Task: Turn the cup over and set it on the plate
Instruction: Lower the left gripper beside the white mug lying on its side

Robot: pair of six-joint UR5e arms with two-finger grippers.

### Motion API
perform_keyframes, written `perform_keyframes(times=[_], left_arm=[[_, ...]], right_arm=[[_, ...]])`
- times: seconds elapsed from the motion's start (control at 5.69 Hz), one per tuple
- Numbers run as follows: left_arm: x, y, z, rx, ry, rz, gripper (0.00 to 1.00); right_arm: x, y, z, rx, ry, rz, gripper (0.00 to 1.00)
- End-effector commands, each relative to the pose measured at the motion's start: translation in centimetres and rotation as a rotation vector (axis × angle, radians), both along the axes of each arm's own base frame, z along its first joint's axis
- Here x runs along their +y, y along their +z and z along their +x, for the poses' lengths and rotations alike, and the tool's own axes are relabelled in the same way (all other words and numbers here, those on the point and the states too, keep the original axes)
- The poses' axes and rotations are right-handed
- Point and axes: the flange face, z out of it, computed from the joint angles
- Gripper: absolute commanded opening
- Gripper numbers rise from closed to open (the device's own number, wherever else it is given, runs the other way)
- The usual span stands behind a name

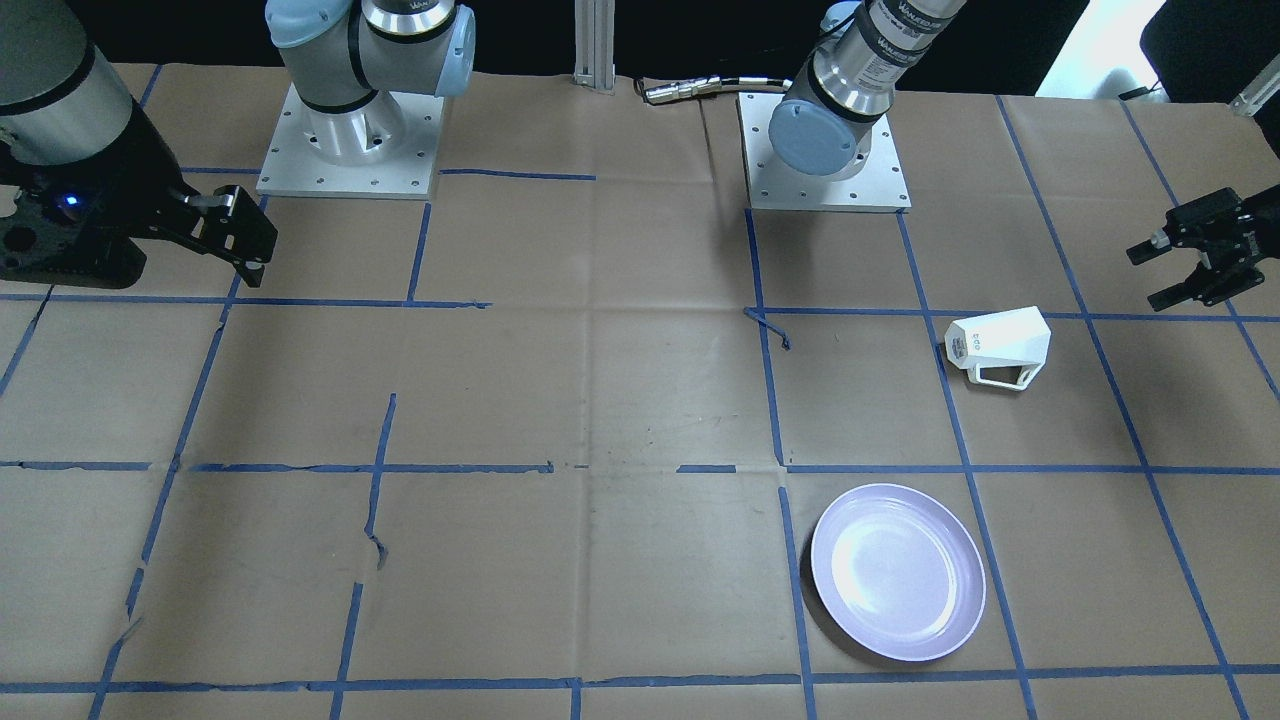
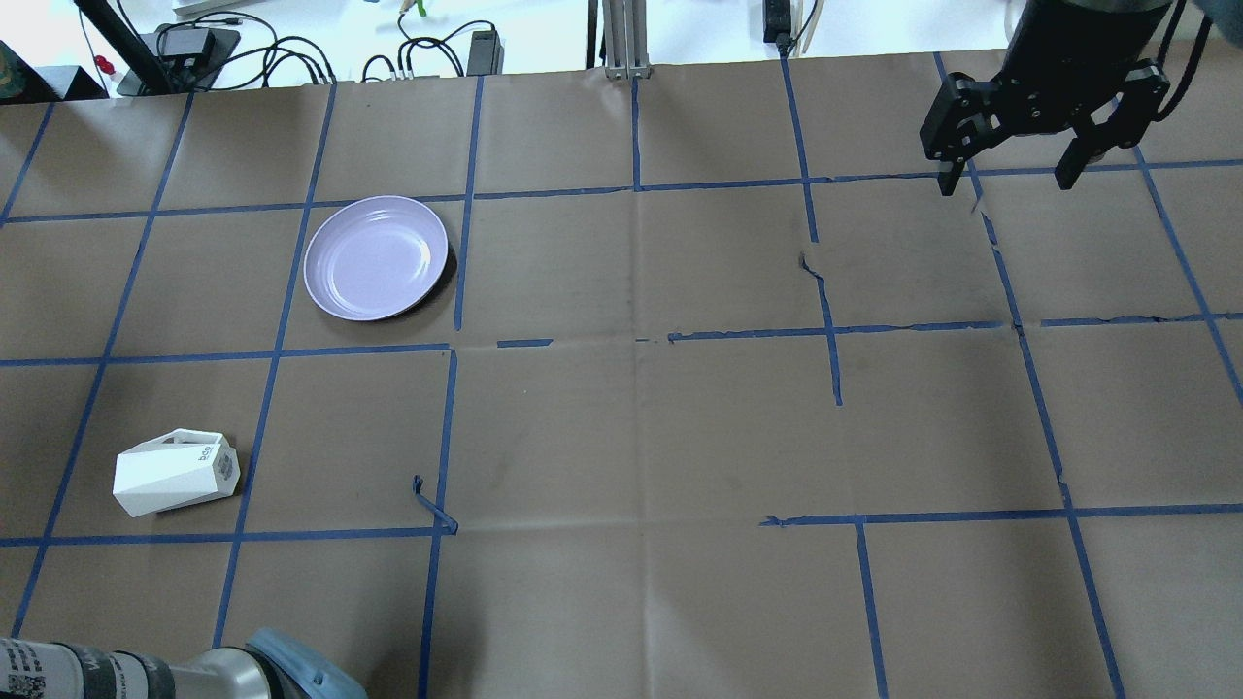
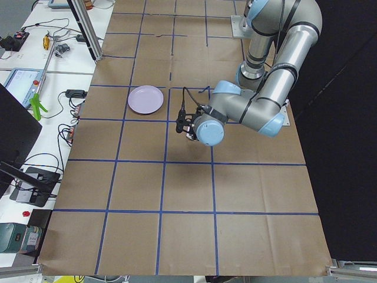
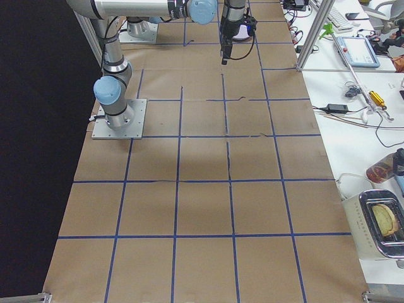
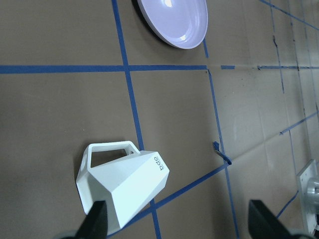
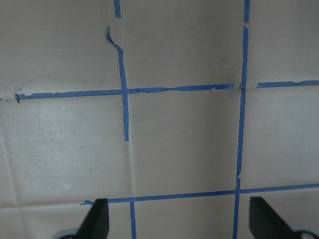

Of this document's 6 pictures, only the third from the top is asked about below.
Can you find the blue teach pendant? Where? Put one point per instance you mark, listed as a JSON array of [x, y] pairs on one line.
[[22, 83]]

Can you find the black power adapter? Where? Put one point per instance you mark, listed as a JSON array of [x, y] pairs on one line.
[[75, 93]]

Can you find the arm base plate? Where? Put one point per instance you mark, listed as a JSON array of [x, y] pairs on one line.
[[284, 112], [240, 29]]

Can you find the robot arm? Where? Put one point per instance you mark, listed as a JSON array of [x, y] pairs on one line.
[[281, 35]]

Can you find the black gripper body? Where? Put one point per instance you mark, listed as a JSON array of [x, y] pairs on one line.
[[192, 136]]

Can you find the green handled reacher stick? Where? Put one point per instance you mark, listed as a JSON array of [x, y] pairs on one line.
[[34, 100]]

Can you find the yellow tool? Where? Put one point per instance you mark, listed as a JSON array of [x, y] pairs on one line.
[[46, 42]]

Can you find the aluminium frame post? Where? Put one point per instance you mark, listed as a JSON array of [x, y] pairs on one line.
[[81, 16]]

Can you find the lilac plate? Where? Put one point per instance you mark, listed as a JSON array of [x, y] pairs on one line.
[[145, 99]]

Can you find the black monitor stand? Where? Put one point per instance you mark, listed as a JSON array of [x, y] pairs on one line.
[[42, 182]]

